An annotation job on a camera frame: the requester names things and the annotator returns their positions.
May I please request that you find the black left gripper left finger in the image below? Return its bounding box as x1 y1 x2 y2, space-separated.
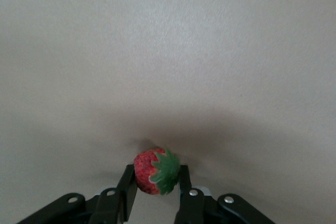
15 164 139 224

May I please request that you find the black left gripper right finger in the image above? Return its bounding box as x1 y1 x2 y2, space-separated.
174 165 276 224

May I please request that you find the red strawberry with green leaves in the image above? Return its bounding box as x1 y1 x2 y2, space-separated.
133 147 182 196

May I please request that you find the brown table cover sheet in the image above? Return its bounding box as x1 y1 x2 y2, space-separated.
0 0 336 224

